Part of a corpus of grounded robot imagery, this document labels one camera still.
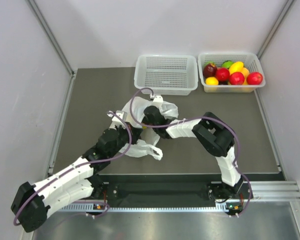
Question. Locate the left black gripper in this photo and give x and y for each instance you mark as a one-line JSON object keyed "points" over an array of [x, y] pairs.
{"points": [[135, 132]]}

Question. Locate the white plastic bag with fruit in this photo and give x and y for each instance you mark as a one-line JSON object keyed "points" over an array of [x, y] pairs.
{"points": [[146, 144]]}

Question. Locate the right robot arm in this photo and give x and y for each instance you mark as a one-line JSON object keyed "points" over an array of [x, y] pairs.
{"points": [[217, 140]]}

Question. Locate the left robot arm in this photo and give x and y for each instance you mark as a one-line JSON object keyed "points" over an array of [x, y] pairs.
{"points": [[35, 202]]}

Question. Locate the orange fruit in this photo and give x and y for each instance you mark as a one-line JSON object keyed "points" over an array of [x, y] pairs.
{"points": [[245, 72]]}

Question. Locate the white basket holding fruit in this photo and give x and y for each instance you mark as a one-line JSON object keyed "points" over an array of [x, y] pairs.
{"points": [[250, 60]]}

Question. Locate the empty white plastic basket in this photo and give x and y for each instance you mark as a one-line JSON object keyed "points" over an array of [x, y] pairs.
{"points": [[166, 74]]}

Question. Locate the yellow lemon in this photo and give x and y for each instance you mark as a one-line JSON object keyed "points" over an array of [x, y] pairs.
{"points": [[212, 81]]}

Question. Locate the dark red apple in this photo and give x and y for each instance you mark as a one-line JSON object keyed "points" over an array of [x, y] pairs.
{"points": [[209, 70]]}

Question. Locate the red apple middle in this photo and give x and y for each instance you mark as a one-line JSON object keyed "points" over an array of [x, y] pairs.
{"points": [[222, 74]]}

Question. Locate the red apple front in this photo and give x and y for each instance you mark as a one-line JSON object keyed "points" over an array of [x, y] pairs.
{"points": [[236, 78]]}

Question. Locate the green lime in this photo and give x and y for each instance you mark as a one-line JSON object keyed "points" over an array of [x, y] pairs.
{"points": [[227, 64]]}

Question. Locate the yellow mango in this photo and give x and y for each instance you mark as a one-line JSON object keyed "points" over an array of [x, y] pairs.
{"points": [[236, 67]]}

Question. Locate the red apple right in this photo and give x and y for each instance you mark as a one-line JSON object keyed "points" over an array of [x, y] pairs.
{"points": [[254, 78]]}

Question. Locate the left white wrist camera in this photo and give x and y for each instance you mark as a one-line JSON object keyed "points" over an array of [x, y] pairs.
{"points": [[118, 119]]}

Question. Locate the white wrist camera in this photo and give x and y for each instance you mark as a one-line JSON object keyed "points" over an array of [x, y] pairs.
{"points": [[156, 100], [118, 119]]}

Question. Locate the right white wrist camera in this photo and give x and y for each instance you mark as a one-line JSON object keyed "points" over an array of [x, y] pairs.
{"points": [[156, 100]]}

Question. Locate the grey slotted cable duct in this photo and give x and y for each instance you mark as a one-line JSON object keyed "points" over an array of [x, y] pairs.
{"points": [[92, 207]]}

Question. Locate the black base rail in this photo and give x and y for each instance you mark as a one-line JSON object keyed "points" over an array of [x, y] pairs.
{"points": [[164, 190]]}

